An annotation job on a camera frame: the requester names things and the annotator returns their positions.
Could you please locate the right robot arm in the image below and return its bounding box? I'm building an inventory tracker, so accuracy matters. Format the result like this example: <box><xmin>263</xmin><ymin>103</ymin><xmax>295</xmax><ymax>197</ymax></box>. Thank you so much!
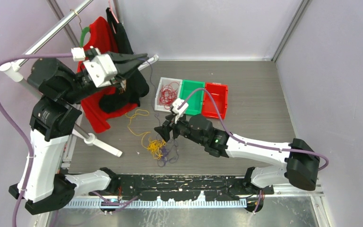
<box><xmin>154</xmin><ymin>114</ymin><xmax>320</xmax><ymax>194</ymax></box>

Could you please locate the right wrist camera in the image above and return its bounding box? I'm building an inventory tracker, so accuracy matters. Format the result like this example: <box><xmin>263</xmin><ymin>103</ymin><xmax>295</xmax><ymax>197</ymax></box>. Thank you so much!
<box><xmin>171</xmin><ymin>98</ymin><xmax>189</xmax><ymax>123</ymax></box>

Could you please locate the red plastic bin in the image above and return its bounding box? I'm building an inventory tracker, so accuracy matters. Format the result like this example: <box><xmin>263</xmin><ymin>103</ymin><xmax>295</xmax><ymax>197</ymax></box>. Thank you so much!
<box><xmin>201</xmin><ymin>82</ymin><xmax>228</xmax><ymax>120</ymax></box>

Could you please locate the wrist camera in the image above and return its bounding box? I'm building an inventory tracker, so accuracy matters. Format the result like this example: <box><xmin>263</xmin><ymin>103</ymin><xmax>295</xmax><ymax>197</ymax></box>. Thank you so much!
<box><xmin>71</xmin><ymin>47</ymin><xmax>86</xmax><ymax>62</ymax></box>
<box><xmin>171</xmin><ymin>98</ymin><xmax>189</xmax><ymax>123</ymax></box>

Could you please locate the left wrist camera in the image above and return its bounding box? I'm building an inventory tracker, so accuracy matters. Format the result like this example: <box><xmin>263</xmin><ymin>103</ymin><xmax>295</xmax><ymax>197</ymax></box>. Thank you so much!
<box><xmin>71</xmin><ymin>47</ymin><xmax>86</xmax><ymax>62</ymax></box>

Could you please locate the green plastic bin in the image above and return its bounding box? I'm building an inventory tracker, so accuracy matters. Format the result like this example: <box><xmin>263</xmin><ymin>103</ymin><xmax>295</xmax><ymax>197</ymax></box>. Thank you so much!
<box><xmin>179</xmin><ymin>80</ymin><xmax>205</xmax><ymax>115</ymax></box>

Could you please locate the green hanger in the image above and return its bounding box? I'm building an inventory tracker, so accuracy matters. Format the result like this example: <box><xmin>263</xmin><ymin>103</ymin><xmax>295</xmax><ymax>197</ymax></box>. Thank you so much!
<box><xmin>79</xmin><ymin>26</ymin><xmax>90</xmax><ymax>47</ymax></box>

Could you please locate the red shirt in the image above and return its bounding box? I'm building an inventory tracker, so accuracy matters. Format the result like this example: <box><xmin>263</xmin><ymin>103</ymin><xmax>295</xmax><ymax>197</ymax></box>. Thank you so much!
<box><xmin>81</xmin><ymin>17</ymin><xmax>133</xmax><ymax>133</ymax></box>

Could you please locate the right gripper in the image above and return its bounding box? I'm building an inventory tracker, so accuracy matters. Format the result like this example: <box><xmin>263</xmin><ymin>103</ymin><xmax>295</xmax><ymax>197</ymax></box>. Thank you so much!
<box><xmin>155</xmin><ymin>111</ymin><xmax>206</xmax><ymax>146</ymax></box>

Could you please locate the white plastic bin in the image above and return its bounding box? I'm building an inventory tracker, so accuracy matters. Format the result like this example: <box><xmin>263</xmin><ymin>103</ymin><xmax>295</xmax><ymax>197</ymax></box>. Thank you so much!
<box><xmin>154</xmin><ymin>77</ymin><xmax>182</xmax><ymax>112</ymax></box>

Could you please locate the white clothes rack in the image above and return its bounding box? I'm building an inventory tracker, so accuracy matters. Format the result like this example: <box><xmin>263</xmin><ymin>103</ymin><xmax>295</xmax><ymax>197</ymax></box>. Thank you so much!
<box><xmin>0</xmin><ymin>0</ymin><xmax>158</xmax><ymax>158</ymax></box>

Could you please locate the black shirt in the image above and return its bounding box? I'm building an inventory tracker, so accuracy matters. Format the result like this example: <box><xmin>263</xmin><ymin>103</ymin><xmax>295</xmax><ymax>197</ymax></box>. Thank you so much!
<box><xmin>99</xmin><ymin>8</ymin><xmax>149</xmax><ymax>114</ymax></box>

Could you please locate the yellow wire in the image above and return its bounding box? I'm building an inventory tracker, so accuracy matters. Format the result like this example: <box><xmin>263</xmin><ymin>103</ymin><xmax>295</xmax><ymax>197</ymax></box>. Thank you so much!
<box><xmin>125</xmin><ymin>109</ymin><xmax>168</xmax><ymax>161</ymax></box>

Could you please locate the red wire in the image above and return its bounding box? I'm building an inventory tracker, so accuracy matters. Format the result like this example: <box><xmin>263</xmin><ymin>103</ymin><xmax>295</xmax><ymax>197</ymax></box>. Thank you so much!
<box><xmin>157</xmin><ymin>82</ymin><xmax>181</xmax><ymax>110</ymax></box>

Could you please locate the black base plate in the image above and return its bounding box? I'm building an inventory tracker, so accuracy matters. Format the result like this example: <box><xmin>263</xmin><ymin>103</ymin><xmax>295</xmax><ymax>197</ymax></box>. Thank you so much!
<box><xmin>98</xmin><ymin>175</ymin><xmax>259</xmax><ymax>201</ymax></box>

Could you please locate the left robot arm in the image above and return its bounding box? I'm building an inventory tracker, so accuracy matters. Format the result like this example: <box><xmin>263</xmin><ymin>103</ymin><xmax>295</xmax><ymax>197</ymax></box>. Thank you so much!
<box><xmin>9</xmin><ymin>48</ymin><xmax>148</xmax><ymax>215</ymax></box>

